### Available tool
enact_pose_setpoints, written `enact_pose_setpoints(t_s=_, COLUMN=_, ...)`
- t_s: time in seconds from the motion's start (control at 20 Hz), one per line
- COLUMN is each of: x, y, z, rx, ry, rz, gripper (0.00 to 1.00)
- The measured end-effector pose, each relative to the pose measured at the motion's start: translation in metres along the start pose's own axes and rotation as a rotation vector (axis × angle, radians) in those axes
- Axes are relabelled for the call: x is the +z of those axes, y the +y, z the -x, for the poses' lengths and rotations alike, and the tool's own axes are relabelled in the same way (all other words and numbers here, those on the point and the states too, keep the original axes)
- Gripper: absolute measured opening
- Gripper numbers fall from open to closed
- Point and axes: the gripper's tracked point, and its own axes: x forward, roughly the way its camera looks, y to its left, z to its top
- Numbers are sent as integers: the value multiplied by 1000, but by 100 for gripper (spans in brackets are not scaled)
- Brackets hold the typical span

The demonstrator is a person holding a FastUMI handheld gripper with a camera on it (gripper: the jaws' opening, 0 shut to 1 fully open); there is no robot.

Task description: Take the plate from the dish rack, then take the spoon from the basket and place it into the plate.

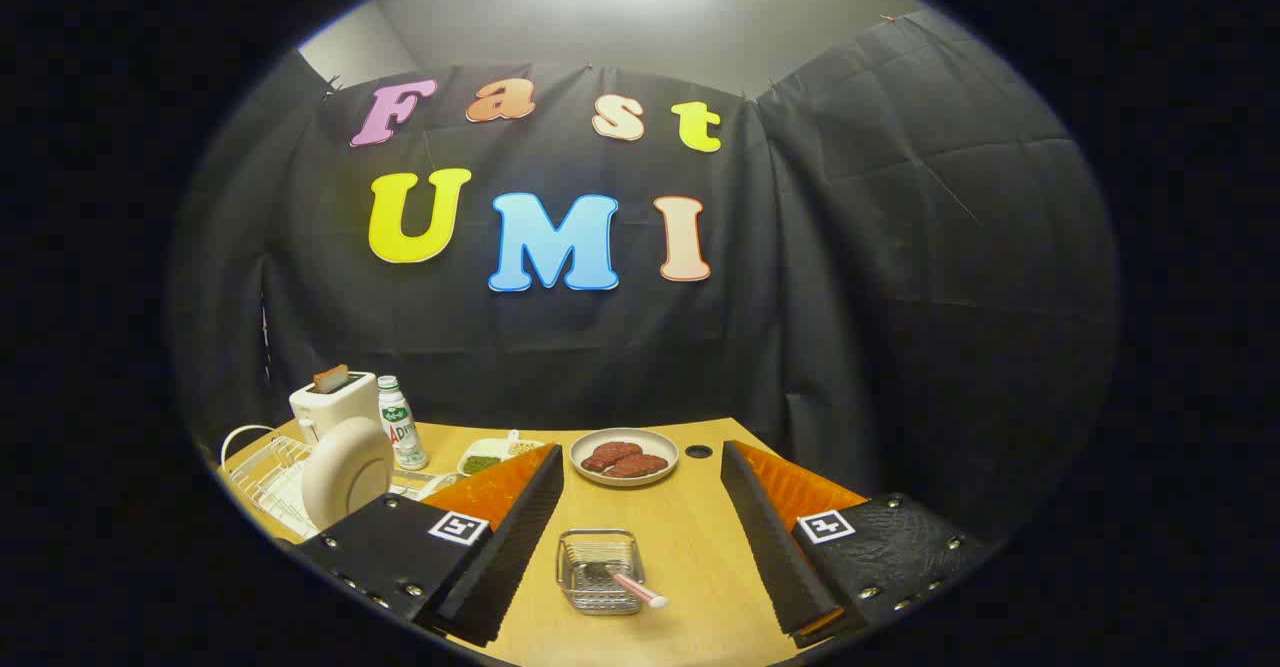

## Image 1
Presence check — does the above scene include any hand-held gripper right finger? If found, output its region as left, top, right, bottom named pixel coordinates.
left=720, top=439, right=1001, bottom=648

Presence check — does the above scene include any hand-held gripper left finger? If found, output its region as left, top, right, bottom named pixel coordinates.
left=296, top=442, right=566, bottom=648

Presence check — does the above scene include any metal wire basket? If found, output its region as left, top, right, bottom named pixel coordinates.
left=556, top=529, right=646, bottom=616

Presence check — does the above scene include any spoon with red striped handle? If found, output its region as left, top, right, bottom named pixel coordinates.
left=583, top=562, right=668, bottom=610

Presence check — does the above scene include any cream round plate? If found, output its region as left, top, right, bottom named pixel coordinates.
left=302, top=417, right=395, bottom=533

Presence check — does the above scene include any white wire dish rack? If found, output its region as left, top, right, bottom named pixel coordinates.
left=220, top=425, right=461, bottom=543

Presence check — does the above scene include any white divided dish with beans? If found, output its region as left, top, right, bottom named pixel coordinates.
left=457, top=430, right=546, bottom=478

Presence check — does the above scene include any grey plate with raised rim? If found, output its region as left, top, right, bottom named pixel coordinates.
left=569, top=428, right=680, bottom=488

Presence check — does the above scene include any brown meat patty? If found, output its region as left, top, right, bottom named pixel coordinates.
left=603, top=453, right=670, bottom=479
left=582, top=441, right=644, bottom=474

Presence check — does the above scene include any white drink bottle green label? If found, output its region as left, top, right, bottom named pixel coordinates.
left=377, top=376, right=429, bottom=471

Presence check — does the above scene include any white toaster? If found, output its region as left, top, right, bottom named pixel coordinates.
left=289, top=372, right=381, bottom=446

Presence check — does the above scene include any black backdrop cloth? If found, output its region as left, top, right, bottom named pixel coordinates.
left=170, top=9, right=1119, bottom=548

